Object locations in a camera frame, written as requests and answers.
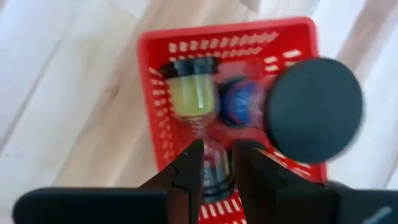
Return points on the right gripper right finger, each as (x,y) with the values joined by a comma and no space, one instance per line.
(280,202)

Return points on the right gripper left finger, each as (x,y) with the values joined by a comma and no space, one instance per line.
(155,205)

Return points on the black-capped hourglass blue sand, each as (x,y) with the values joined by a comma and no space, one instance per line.
(314,109)

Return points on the black-capped hourglass green sand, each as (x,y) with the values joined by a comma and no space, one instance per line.
(192,96)

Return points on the red plastic basket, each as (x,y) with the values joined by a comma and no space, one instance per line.
(224,29)

